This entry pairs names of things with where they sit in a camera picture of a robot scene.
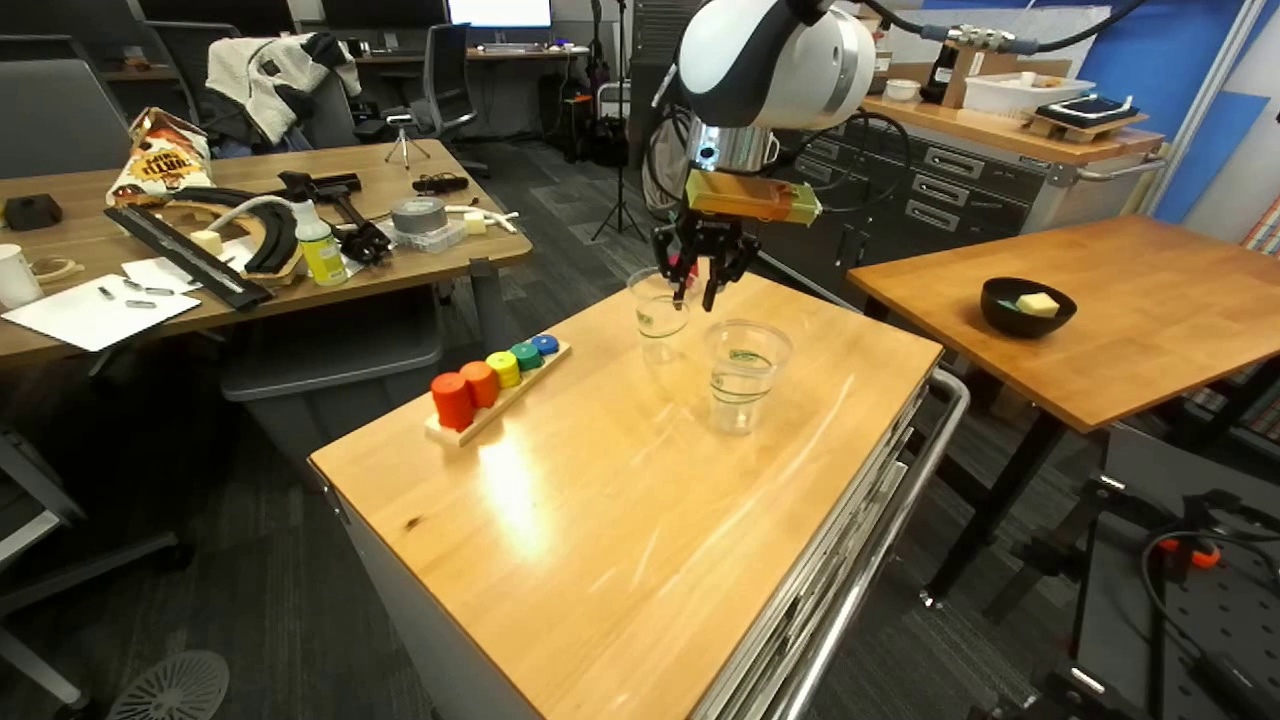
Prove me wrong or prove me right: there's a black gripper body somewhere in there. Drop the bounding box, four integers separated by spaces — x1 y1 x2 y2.
651 206 759 269

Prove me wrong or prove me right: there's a clear plastic cup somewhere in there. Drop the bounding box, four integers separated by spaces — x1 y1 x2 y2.
629 270 687 380
705 319 791 434

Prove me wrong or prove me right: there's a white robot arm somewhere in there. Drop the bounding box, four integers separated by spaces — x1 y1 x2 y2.
651 0 875 311

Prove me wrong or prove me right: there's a white paper cup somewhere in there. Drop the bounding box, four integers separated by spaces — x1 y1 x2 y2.
0 242 40 308

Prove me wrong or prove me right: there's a blue wooden cylinder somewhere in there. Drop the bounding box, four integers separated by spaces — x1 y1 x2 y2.
530 336 561 358

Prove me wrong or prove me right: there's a green wooden cylinder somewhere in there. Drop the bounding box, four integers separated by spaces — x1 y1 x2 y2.
513 341 544 371

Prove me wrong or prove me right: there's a yellow wooden cylinder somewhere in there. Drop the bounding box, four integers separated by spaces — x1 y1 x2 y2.
485 348 522 393

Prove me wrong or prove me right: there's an orange wooden cylinder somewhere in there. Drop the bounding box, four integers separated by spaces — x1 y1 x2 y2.
458 358 503 408

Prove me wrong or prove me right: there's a wooden top tool cart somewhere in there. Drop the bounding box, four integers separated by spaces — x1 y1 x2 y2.
312 275 952 720

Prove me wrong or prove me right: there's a roll of grey tape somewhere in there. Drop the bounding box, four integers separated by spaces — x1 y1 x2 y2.
392 194 448 236

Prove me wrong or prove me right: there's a black bowl with food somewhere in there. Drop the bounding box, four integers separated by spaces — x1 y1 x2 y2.
978 275 1077 341

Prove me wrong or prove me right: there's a square wooden side table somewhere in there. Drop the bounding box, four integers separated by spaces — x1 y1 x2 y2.
849 215 1280 605

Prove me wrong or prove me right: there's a white jacket on chair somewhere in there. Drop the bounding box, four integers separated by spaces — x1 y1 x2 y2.
205 33 363 140

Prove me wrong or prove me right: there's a long wooden office table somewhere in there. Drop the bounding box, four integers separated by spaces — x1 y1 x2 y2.
0 140 530 365

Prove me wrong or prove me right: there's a snack bag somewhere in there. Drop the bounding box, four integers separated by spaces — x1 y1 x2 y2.
103 108 213 206

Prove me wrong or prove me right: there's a white paper sheet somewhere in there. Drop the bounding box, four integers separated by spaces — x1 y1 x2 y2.
9 270 196 353

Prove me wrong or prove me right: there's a wrist camera yellow block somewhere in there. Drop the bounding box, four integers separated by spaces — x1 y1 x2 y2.
683 167 822 226

